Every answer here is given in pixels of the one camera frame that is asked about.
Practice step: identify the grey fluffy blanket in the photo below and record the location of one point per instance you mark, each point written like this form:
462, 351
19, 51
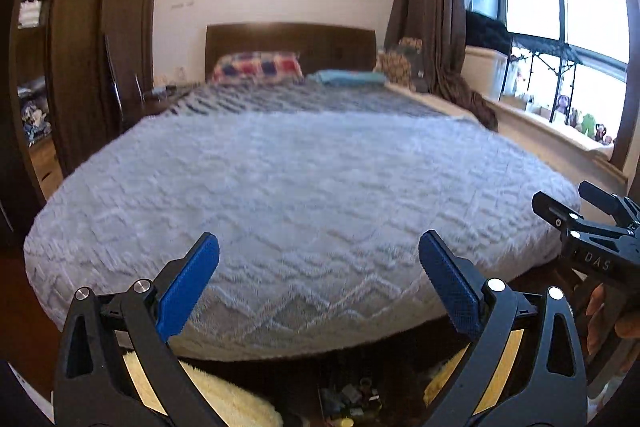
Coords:
300, 187

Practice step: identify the green toy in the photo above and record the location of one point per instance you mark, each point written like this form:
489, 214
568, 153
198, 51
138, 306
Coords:
588, 123

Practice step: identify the person's right hand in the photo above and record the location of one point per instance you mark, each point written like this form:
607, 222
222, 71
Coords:
596, 307

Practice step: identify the teal pillow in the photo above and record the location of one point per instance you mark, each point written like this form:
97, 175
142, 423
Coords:
345, 78

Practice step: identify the wooden wardrobe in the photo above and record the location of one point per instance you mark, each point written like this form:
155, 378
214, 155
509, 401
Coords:
100, 32

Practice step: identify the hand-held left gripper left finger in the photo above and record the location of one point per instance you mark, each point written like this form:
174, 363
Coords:
187, 287

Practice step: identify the dark chair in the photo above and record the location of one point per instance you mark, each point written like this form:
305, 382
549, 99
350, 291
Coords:
117, 92

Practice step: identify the plaid pillow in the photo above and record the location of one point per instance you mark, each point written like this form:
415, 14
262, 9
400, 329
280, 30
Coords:
255, 67

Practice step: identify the black cloth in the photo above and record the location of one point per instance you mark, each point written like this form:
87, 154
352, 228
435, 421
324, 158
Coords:
487, 29

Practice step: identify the black metal rack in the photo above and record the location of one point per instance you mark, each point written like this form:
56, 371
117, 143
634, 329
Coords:
545, 52

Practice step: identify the wooden headboard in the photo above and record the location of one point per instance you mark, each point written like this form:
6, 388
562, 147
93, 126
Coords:
290, 39

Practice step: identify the cream fluffy rug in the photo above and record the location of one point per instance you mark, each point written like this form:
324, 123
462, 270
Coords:
225, 399

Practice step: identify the dark monkey toy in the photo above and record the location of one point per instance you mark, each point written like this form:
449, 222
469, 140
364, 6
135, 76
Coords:
563, 104

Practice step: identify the dark patterned blanket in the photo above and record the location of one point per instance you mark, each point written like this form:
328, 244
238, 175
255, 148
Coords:
310, 99

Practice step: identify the brown toy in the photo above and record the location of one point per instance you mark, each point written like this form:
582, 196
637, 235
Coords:
603, 134

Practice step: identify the white storage box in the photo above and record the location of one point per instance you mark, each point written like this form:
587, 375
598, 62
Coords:
487, 74

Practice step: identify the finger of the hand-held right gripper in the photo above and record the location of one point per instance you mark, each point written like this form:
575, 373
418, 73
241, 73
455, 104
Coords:
602, 198
552, 209

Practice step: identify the patterned cushion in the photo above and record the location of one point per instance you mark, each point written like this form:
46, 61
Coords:
397, 64

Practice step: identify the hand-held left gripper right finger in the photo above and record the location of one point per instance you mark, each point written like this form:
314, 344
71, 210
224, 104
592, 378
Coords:
450, 287

